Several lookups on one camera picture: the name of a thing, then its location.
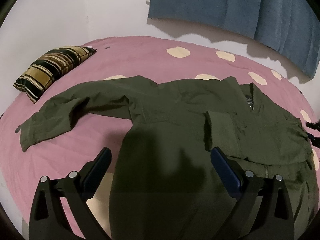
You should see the olive green jacket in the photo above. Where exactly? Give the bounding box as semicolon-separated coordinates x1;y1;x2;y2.
20;76;318;239

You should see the blue curtain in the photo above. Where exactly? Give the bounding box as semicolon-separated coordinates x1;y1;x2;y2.
149;0;319;78

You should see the striped black gold pillow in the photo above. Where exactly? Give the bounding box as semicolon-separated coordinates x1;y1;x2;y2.
13;46;97;103

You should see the pink polka dot bedsheet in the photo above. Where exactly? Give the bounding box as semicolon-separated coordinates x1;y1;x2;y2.
1;36;315;237

